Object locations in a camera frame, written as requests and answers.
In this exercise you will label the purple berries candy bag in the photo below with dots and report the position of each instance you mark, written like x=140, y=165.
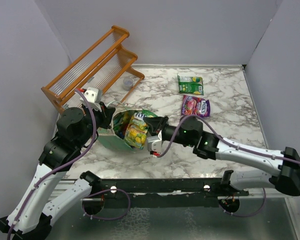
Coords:
x=192, y=105

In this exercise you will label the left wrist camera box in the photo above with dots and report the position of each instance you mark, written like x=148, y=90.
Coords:
x=92, y=95

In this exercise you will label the green printed paper bag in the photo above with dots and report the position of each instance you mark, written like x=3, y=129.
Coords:
x=113, y=139

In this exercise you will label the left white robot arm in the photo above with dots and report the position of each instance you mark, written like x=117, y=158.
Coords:
x=35, y=215

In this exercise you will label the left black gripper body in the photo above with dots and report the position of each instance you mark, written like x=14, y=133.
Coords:
x=101, y=118

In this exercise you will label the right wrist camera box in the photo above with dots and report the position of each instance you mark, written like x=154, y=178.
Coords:
x=154, y=144

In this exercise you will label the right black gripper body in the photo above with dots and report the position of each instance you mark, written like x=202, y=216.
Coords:
x=169, y=132

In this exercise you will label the small clear plastic jar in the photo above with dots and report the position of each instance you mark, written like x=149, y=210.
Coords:
x=127, y=83

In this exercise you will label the orange wooden shelf rack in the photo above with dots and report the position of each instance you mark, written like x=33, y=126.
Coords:
x=100, y=66

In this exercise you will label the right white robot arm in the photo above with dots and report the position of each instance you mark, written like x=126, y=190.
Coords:
x=277, y=169

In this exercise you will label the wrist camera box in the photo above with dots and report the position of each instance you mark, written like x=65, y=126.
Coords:
x=154, y=144
x=92, y=95

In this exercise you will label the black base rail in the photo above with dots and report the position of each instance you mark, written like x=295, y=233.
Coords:
x=119, y=193

